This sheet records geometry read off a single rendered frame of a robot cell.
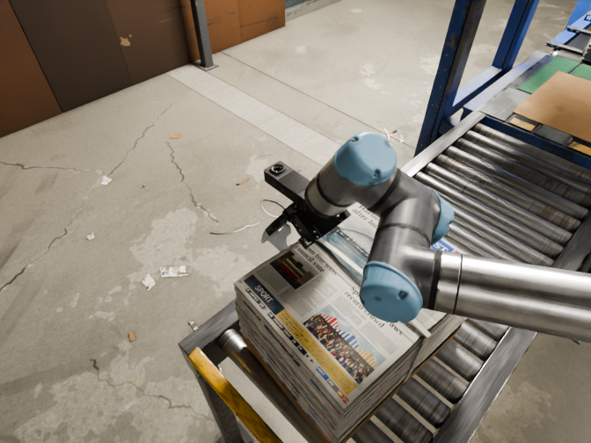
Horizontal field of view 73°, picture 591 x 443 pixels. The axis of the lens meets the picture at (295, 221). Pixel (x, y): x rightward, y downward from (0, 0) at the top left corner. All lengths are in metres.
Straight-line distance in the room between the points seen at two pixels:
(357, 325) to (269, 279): 0.17
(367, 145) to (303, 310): 0.30
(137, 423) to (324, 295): 1.22
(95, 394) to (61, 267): 0.73
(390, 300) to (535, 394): 1.52
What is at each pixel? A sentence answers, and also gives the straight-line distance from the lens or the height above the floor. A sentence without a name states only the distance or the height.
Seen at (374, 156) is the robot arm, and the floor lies 1.30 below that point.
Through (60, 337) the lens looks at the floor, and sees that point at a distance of 2.09.
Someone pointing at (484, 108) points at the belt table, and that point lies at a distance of 1.75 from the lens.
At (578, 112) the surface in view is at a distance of 1.89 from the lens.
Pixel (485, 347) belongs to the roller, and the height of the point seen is 0.80.
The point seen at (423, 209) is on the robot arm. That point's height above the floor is 1.24.
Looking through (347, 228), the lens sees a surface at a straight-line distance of 0.81.
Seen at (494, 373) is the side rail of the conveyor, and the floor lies 0.80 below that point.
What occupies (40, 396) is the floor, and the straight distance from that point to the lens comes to 1.99.
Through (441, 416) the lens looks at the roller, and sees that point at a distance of 0.91.
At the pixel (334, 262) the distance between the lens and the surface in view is 0.75.
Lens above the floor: 1.62
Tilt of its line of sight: 47 degrees down
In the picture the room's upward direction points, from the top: straight up
